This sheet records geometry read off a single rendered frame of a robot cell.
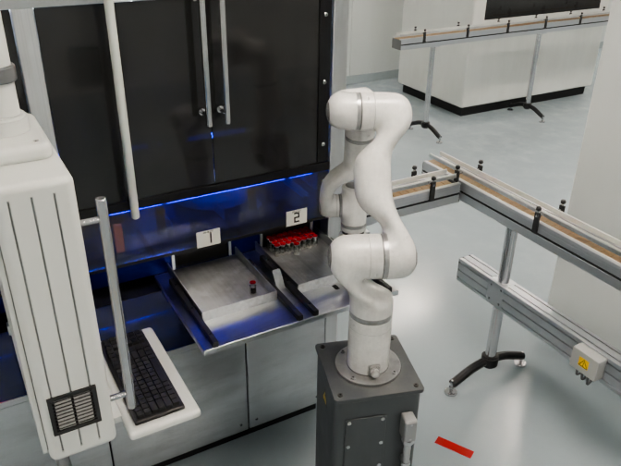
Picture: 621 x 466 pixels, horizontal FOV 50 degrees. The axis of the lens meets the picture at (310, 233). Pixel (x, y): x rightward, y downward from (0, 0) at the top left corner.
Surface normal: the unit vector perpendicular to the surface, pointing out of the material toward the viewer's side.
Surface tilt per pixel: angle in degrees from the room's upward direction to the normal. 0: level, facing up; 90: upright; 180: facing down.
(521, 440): 0
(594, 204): 90
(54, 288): 90
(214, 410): 90
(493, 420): 0
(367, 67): 90
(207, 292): 0
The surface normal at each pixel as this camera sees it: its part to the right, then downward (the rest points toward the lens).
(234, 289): 0.01, -0.88
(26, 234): 0.49, 0.41
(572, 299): -0.87, 0.22
